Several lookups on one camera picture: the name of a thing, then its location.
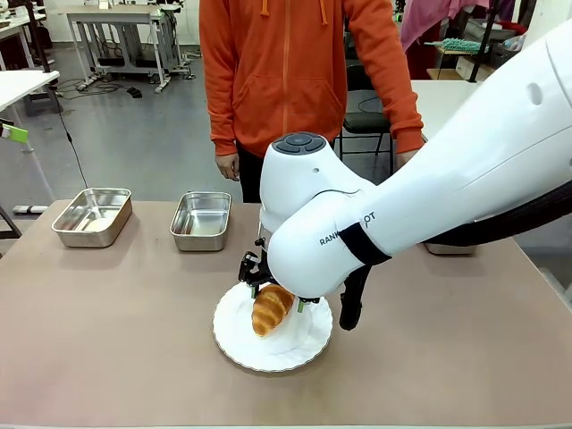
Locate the green fluffy duster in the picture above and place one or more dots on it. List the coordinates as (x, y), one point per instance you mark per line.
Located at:
(449, 44)

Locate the person right hand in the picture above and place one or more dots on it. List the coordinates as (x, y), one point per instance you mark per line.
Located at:
(227, 166)

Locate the steel container under arm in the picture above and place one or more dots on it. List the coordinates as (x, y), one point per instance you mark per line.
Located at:
(449, 249)

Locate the large steel rectangular container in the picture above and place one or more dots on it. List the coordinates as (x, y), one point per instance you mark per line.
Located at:
(93, 216)

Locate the person right forearm orange sleeve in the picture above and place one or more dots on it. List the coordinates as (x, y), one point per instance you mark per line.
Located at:
(221, 89)

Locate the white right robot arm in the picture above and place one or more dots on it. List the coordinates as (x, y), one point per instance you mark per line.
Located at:
(447, 170)

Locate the person left forearm orange sleeve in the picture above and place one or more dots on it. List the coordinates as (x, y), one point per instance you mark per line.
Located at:
(395, 89)

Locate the black office chair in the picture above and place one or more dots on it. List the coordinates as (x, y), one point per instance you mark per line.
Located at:
(364, 116)

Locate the golden brown croissant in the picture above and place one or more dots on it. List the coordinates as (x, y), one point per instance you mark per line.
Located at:
(269, 310)

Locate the grey metal workbench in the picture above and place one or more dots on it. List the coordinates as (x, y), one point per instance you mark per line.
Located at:
(120, 36)

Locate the green tipped white bar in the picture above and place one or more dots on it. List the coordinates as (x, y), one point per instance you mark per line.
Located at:
(14, 132)

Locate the pink hanging cloth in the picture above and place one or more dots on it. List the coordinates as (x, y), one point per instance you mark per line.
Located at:
(429, 20)

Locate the black foot pedal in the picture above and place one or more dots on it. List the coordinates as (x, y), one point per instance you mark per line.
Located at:
(134, 93)

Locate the white side table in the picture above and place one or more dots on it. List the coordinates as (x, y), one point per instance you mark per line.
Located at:
(22, 87)

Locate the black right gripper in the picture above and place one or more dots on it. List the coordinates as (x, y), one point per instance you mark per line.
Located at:
(250, 268)

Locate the small steel rectangular container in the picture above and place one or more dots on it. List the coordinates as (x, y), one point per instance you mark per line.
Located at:
(201, 220)

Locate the person torso in orange hoodie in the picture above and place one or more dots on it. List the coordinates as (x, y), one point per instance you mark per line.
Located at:
(286, 76)

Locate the white scalloped plate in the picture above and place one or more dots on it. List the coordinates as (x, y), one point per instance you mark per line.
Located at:
(286, 344)

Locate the person left hand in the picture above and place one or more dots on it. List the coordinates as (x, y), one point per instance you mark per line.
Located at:
(404, 157)

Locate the white table behind person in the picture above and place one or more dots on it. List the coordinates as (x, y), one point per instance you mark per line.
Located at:
(442, 103)

